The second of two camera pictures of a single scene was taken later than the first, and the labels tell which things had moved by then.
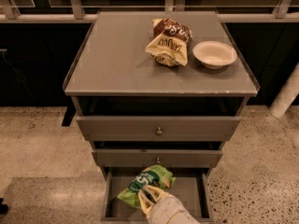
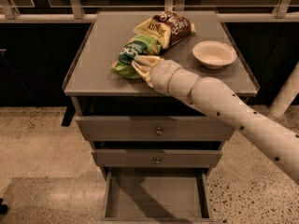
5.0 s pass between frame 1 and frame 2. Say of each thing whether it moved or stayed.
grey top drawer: stayed
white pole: stayed
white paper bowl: stayed
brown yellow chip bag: moved
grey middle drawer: stayed
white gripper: moved
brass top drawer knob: stayed
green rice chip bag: moved
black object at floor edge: stayed
